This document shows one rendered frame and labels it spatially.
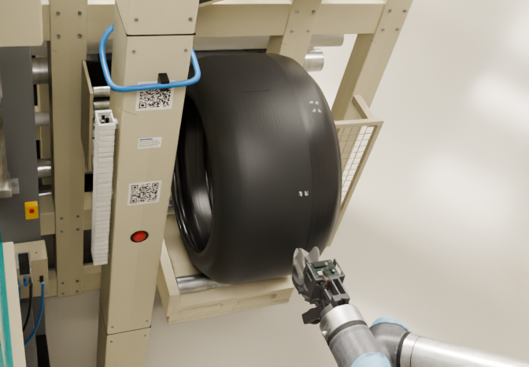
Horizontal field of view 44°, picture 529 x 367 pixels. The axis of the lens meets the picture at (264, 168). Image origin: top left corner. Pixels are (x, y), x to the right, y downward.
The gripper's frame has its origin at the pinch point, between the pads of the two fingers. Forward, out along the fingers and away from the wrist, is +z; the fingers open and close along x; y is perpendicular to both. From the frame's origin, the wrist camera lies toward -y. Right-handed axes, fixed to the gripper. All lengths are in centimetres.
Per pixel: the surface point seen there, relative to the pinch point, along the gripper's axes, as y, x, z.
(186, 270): -35.5, 15.1, 31.3
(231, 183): 16.7, 16.3, 8.5
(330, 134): 24.4, -7.8, 12.8
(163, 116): 28.0, 29.6, 18.6
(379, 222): -107, -112, 106
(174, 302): -26.6, 23.9, 13.4
